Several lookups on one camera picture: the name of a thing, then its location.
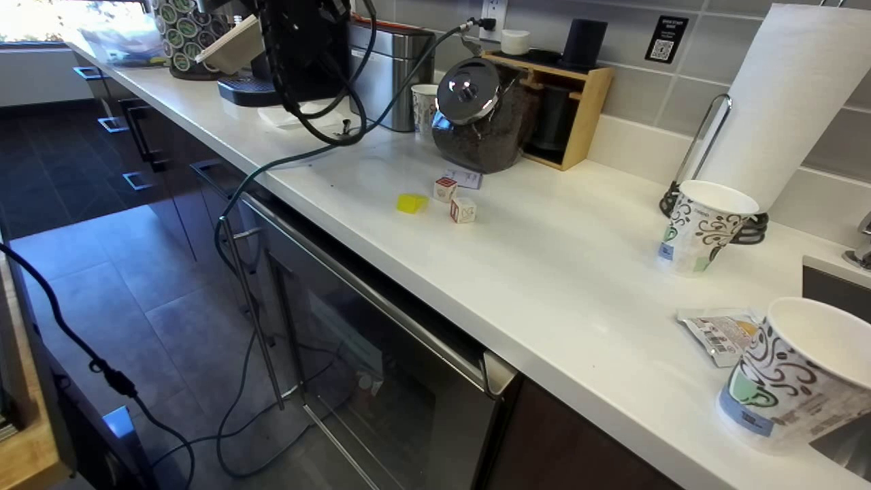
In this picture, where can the black wall sign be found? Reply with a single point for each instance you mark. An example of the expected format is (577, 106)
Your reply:
(664, 40)

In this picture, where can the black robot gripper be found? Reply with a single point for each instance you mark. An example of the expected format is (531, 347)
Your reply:
(284, 30)

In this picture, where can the small plain white cup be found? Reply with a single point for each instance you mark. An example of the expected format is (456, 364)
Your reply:
(423, 109)

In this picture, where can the wooden stand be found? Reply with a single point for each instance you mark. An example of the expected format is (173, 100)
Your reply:
(23, 445)

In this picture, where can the glass jar with metal lid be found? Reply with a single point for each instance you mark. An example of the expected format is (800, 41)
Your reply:
(480, 117)

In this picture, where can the wooden countertop shelf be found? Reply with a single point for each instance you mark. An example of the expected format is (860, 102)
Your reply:
(589, 112)

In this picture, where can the small white wall outlet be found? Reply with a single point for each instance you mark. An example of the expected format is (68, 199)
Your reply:
(490, 13)

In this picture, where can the white paper towel roll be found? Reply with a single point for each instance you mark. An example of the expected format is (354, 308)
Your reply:
(799, 100)

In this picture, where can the yellow sweetener packet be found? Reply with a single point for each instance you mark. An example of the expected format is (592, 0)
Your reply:
(412, 202)

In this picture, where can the silver foil packet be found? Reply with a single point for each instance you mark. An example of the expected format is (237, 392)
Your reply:
(717, 335)

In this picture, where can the silver black Keurig coffee machine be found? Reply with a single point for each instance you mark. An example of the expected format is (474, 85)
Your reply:
(245, 91)

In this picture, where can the glass door undercounter fridge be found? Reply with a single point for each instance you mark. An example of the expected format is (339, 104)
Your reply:
(389, 381)

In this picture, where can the small white container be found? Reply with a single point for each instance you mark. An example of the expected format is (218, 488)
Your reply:
(513, 41)

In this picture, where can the small creamer cup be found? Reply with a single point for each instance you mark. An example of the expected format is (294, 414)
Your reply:
(464, 207)
(444, 188)

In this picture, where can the black mug in shelf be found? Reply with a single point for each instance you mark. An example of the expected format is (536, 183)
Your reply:
(550, 123)

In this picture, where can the stainless steel box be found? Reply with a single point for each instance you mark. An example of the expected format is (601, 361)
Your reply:
(397, 72)

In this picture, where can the black box on shelf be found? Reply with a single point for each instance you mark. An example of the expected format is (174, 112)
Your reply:
(584, 44)

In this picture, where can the patterned paper cup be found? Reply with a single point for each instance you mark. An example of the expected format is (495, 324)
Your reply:
(799, 371)
(706, 228)

